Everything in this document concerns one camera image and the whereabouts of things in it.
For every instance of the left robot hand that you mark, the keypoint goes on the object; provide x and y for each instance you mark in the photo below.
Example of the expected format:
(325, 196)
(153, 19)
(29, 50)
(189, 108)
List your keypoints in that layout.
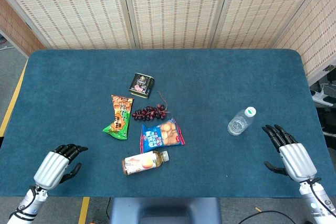
(51, 166)

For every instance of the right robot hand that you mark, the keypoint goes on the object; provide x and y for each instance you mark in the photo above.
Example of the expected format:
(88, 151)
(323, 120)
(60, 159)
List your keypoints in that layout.
(296, 159)

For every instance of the transparent water bottle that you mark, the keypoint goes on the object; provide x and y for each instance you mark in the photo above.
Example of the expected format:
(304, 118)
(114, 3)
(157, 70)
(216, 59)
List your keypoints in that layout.
(240, 123)

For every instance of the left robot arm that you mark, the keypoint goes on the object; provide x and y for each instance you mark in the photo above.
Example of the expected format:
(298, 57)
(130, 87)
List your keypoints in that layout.
(25, 204)

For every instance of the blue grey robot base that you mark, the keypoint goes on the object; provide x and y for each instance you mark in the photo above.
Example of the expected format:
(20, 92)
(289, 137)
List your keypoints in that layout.
(165, 209)

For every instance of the juice bottle with orange label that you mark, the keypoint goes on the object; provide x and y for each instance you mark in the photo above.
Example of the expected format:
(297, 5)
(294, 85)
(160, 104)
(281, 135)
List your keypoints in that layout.
(143, 162)

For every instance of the white power strip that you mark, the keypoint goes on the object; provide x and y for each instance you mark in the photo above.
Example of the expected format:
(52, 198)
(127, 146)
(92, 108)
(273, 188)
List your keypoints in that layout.
(321, 98)

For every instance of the orange green snack bag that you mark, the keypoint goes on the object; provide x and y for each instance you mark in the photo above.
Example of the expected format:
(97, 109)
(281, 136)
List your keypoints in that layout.
(119, 117)

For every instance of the dark red grape bunch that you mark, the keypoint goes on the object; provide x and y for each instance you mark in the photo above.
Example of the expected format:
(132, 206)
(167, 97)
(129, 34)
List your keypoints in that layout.
(149, 112)

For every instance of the blue biscuit bag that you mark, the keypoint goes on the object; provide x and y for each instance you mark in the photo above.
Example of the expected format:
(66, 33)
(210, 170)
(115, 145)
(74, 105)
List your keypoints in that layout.
(161, 134)

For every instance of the black luncheon meat tin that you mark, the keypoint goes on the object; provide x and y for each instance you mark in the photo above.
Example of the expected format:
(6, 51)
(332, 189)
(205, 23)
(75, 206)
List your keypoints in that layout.
(141, 85)

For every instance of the blue table cloth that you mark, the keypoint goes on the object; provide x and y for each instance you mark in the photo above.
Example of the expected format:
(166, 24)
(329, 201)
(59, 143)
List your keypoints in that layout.
(168, 77)

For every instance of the woven folding screen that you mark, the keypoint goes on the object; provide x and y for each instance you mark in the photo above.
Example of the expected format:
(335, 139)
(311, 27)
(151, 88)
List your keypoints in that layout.
(168, 9)

